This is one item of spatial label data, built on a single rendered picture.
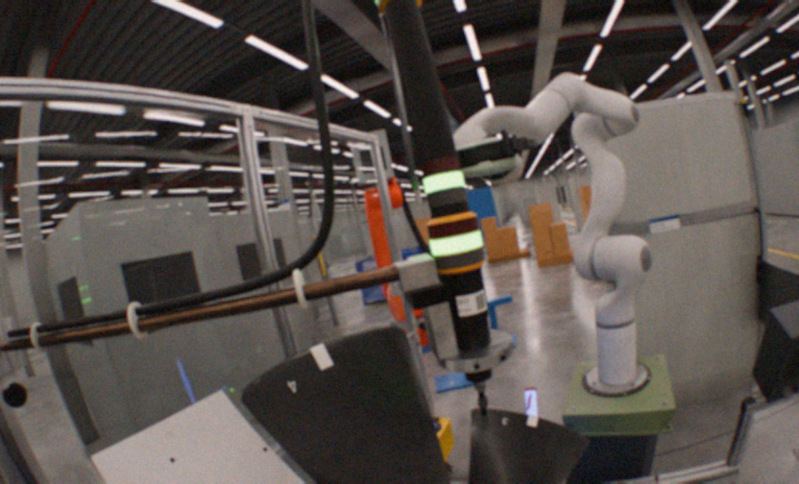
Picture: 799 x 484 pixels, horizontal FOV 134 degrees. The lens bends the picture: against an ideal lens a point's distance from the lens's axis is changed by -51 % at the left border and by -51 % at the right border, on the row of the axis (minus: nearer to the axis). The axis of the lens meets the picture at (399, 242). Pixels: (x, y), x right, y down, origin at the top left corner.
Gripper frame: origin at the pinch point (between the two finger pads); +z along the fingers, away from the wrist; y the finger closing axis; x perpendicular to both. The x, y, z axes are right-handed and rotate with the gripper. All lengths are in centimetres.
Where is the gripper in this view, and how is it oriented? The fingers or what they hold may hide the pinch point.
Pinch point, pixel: (473, 149)
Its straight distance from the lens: 47.8
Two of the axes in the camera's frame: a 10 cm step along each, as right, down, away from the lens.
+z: -4.3, 1.4, -8.9
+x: -2.0, -9.8, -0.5
